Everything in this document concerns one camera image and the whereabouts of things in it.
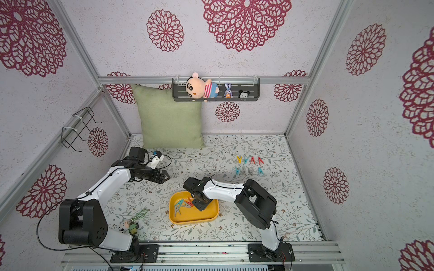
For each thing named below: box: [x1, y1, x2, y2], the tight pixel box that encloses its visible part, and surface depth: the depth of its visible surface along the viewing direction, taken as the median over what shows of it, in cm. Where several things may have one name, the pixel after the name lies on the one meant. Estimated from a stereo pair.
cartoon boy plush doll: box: [185, 72, 220, 103], surface depth 87 cm
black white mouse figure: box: [238, 89, 251, 99], surface depth 94 cm
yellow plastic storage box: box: [168, 190, 220, 225], surface depth 87 cm
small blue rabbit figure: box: [223, 82, 234, 99], surface depth 93 cm
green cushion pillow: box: [131, 83, 206, 149], surface depth 100 cm
